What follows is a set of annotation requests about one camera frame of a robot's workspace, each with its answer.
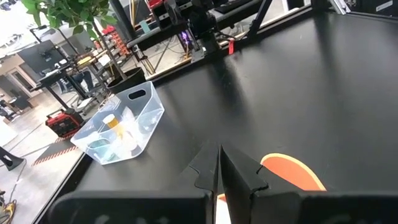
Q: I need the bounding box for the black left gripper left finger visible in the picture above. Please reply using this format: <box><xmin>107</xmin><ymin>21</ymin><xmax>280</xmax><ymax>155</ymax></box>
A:
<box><xmin>48</xmin><ymin>142</ymin><xmax>220</xmax><ymax>224</ymax></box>

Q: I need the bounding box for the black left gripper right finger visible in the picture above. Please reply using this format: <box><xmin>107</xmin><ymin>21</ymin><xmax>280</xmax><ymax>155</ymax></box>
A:
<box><xmin>220</xmin><ymin>144</ymin><xmax>398</xmax><ymax>224</ymax></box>

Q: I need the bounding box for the amber pill bottle white cap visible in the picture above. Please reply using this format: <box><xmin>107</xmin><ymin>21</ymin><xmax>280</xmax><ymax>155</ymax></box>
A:
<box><xmin>102</xmin><ymin>113</ymin><xmax>124</xmax><ymax>138</ymax></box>

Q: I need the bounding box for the orange plastic bin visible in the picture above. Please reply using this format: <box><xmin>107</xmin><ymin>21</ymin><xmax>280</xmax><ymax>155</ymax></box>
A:
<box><xmin>216</xmin><ymin>152</ymin><xmax>328</xmax><ymax>203</ymax></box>

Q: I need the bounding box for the clear pill bottle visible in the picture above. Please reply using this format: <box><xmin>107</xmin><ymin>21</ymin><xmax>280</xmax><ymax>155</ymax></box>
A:
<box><xmin>119</xmin><ymin>123</ymin><xmax>140</xmax><ymax>152</ymax></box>

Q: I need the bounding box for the teal pill bottle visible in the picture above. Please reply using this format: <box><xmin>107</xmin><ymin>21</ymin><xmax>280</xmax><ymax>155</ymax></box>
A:
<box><xmin>86</xmin><ymin>138</ymin><xmax>114</xmax><ymax>161</ymax></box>

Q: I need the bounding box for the clear plastic bin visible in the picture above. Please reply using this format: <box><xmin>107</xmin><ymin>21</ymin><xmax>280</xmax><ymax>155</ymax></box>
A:
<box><xmin>70</xmin><ymin>81</ymin><xmax>165</xmax><ymax>166</ymax></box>

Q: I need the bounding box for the red black floor device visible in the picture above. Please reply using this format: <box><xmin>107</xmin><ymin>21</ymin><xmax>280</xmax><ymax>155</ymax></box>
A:
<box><xmin>45</xmin><ymin>108</ymin><xmax>85</xmax><ymax>139</ymax></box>

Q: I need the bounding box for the potted green tree black pot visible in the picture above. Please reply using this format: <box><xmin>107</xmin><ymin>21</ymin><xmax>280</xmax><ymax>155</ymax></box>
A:
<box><xmin>21</xmin><ymin>0</ymin><xmax>147</xmax><ymax>95</ymax></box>

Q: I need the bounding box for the black stand foot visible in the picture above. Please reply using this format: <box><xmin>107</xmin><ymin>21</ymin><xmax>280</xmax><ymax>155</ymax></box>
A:
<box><xmin>0</xmin><ymin>146</ymin><xmax>25</xmax><ymax>172</ymax></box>

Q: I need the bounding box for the black office desk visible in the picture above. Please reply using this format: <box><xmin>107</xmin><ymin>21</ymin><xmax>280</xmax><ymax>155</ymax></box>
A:
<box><xmin>30</xmin><ymin>66</ymin><xmax>96</xmax><ymax>110</ymax></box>

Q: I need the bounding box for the black computer monitor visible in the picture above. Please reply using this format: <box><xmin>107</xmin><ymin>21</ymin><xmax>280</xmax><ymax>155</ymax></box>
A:
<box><xmin>17</xmin><ymin>39</ymin><xmax>67</xmax><ymax>75</ymax></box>

